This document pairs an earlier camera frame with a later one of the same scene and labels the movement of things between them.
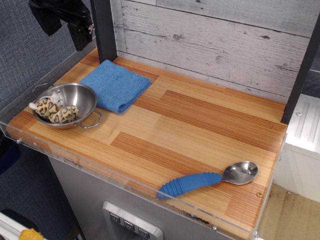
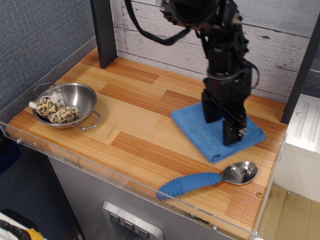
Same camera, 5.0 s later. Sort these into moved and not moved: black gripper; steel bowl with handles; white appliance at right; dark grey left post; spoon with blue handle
Moved: black gripper
Not moved: white appliance at right; spoon with blue handle; dark grey left post; steel bowl with handles
